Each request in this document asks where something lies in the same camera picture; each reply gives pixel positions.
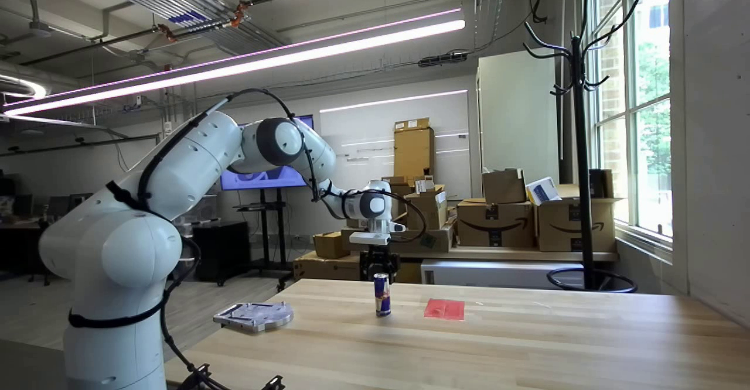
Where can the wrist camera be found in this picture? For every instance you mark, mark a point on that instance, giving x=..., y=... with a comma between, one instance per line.
x=369, y=238

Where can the whiteboard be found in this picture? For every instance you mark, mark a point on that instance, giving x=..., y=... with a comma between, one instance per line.
x=363, y=138

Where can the red plastic packet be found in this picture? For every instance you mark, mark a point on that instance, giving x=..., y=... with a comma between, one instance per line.
x=444, y=309

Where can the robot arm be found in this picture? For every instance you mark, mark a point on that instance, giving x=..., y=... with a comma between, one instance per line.
x=176, y=161

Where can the monitor on black stand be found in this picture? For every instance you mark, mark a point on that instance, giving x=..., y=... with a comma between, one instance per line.
x=275, y=178

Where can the blue and silver can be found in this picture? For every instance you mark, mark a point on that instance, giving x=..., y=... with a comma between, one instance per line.
x=382, y=296

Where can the window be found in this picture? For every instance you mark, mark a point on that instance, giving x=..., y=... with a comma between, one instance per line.
x=650, y=115

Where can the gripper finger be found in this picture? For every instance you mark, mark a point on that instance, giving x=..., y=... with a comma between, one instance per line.
x=394, y=270
x=368, y=273

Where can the black cabinet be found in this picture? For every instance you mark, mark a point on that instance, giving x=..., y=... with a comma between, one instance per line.
x=222, y=252

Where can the black clamp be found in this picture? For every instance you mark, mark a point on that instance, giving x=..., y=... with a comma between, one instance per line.
x=274, y=383
x=196, y=378

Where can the stack of cardboard boxes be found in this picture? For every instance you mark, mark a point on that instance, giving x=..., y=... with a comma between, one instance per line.
x=498, y=223

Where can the white panel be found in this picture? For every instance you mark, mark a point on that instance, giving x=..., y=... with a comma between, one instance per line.
x=518, y=115

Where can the black power strip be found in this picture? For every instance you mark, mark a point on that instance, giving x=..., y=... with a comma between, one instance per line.
x=443, y=58

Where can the black coat rack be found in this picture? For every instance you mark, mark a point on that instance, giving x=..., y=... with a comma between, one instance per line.
x=581, y=173

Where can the long ceiling light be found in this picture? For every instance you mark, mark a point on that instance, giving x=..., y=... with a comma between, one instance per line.
x=246, y=67

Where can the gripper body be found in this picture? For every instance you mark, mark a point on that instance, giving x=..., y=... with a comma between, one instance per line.
x=379, y=255

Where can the flat metal plate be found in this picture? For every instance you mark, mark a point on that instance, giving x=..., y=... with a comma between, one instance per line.
x=255, y=315

